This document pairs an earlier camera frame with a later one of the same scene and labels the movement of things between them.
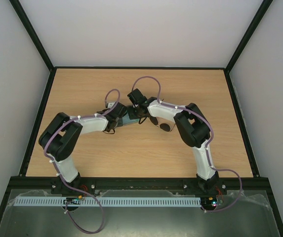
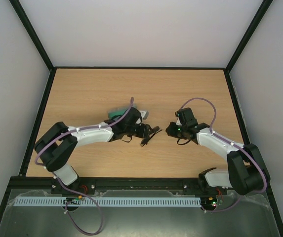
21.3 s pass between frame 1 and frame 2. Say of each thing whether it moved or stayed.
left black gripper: moved
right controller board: stayed
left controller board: stayed
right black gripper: moved
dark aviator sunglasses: moved
